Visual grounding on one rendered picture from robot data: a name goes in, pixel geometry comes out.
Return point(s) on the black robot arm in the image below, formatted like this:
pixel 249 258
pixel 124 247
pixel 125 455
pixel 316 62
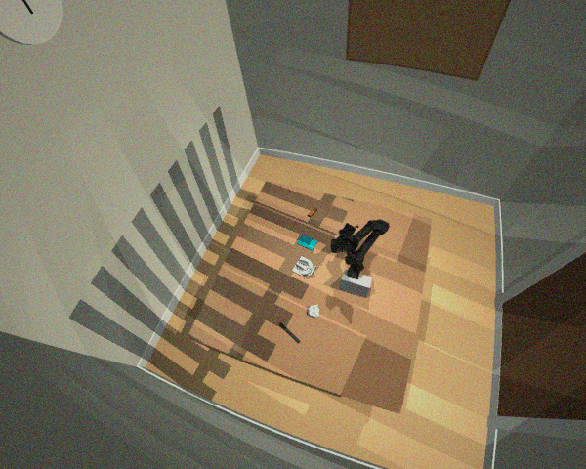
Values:
pixel 377 227

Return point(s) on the teal rectangular block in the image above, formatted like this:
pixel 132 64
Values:
pixel 307 242

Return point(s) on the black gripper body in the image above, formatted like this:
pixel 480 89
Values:
pixel 347 245

